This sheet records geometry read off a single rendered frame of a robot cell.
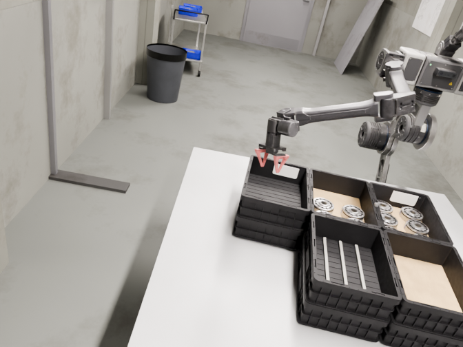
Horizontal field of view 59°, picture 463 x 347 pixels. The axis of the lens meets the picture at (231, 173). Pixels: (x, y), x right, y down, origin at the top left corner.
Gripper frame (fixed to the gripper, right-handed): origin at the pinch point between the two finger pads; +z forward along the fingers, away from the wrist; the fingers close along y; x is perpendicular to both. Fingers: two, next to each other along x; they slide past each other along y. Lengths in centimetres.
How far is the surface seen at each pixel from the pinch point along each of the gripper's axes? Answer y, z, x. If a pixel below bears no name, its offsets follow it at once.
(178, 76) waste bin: -318, -17, 120
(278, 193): -17.9, 19.7, 22.9
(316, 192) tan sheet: -12.7, 19.7, 43.4
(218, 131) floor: -249, 36, 137
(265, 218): -3.4, 23.9, 3.7
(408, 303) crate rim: 60, 31, 14
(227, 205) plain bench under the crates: -35.2, 29.4, 5.7
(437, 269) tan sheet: 48, 35, 55
